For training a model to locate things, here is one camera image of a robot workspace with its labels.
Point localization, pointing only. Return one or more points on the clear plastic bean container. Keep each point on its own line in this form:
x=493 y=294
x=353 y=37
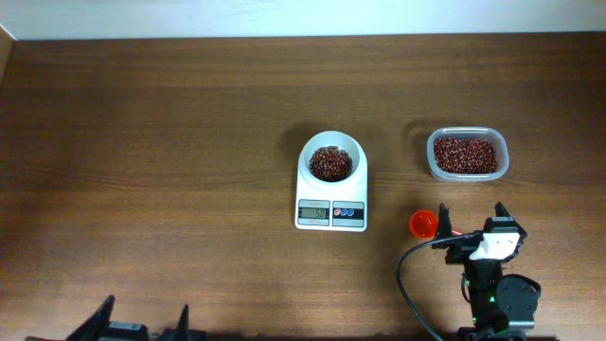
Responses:
x=493 y=136

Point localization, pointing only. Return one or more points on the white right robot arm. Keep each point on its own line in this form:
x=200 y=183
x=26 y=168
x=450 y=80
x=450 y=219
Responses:
x=503 y=306

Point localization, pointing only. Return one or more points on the red beans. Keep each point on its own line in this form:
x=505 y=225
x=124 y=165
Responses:
x=455 y=155

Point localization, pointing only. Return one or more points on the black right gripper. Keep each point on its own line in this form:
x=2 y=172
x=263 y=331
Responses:
x=460 y=247

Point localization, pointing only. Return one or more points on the red plastic measuring scoop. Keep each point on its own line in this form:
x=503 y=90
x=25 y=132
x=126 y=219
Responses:
x=423 y=224

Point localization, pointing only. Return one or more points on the white digital kitchen scale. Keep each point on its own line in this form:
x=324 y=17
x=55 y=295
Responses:
x=331 y=207

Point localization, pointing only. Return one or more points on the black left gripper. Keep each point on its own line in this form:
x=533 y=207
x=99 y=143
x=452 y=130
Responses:
x=102 y=315

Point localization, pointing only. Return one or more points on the white round bowl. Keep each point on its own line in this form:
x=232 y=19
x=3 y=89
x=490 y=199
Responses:
x=308 y=147

